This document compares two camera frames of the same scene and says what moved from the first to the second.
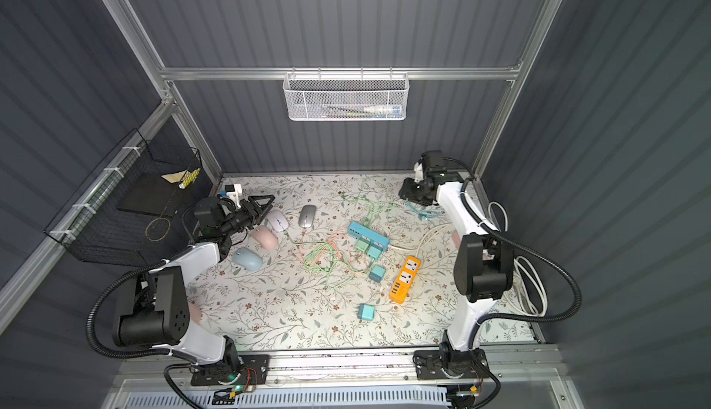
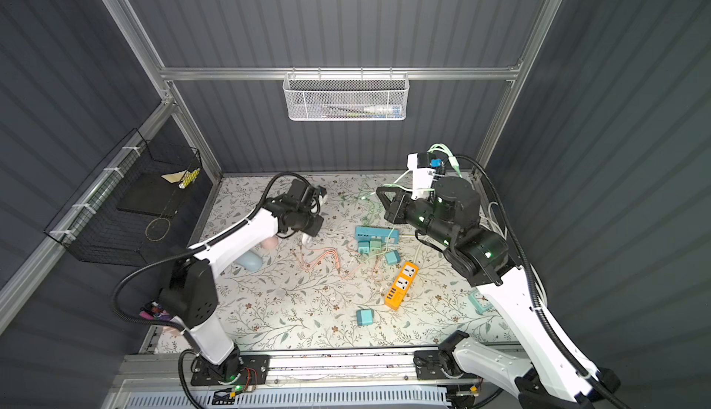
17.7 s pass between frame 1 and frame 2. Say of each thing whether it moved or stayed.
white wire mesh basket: stayed
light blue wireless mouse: stayed
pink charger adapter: stayed
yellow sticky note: stayed
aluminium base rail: stayed
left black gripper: moved
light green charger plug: moved
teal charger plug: moved
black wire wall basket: stayed
